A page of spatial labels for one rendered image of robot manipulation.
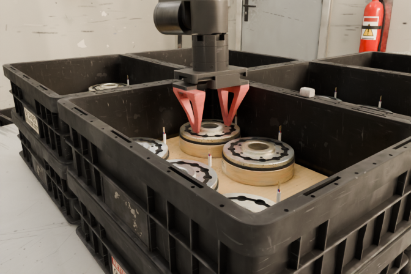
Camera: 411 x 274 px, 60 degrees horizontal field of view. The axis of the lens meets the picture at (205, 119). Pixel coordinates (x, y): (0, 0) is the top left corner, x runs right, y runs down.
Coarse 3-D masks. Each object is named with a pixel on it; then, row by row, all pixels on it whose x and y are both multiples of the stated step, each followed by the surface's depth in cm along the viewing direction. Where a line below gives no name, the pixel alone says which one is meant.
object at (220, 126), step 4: (204, 124) 60; (208, 124) 60; (212, 124) 60; (216, 124) 60; (220, 124) 59; (200, 128) 57; (204, 128) 57; (208, 128) 57; (212, 128) 57; (216, 128) 57; (220, 128) 58; (204, 132) 57; (208, 132) 57; (212, 132) 57; (216, 132) 57
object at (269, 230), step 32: (96, 96) 53; (288, 96) 53; (96, 128) 39; (128, 160) 34; (160, 160) 31; (384, 160) 31; (160, 192) 30; (192, 192) 26; (320, 192) 26; (352, 192) 28; (224, 224) 23; (256, 224) 22; (288, 224) 23; (256, 256) 22
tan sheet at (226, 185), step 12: (168, 144) 61; (180, 156) 56; (192, 156) 56; (216, 168) 52; (300, 168) 52; (228, 180) 48; (288, 180) 48; (300, 180) 48; (312, 180) 48; (228, 192) 45; (240, 192) 45; (252, 192) 45; (264, 192) 45; (276, 192) 45; (288, 192) 45
